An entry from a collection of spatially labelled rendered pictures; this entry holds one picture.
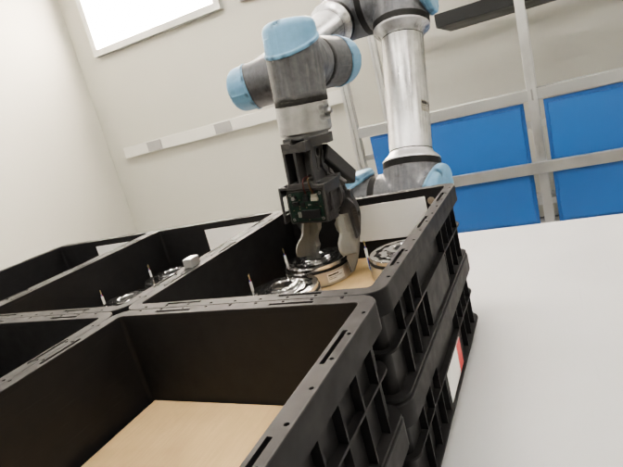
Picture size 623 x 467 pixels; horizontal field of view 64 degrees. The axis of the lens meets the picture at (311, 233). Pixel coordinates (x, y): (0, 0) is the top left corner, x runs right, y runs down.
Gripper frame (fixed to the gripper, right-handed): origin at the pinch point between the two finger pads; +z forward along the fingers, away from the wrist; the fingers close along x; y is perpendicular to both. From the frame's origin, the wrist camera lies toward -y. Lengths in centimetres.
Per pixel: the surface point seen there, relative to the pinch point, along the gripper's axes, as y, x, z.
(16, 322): 32.7, -28.2, -5.4
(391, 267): 25.7, 17.1, -9.0
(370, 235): -7.0, 3.8, -1.8
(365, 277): 1.9, 5.3, 1.8
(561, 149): -178, 36, 16
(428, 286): 15.9, 17.9, -2.7
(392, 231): -7.0, 7.6, -2.4
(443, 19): -179, -8, -47
